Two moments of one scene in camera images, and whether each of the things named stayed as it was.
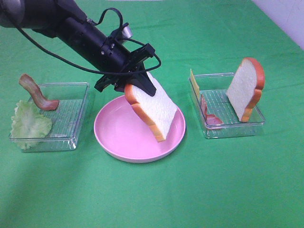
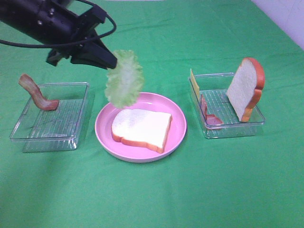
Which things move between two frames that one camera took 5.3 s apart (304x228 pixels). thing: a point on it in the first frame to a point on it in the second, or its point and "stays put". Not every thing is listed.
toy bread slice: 156,110 to 141,128
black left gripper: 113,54 to 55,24
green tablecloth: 251,182 stays put
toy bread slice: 244,92 stays put
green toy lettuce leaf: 29,127 to 125,82
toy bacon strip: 210,119 stays put
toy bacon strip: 40,100 stays put
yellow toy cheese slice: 194,83 stays put
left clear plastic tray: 66,119 stays put
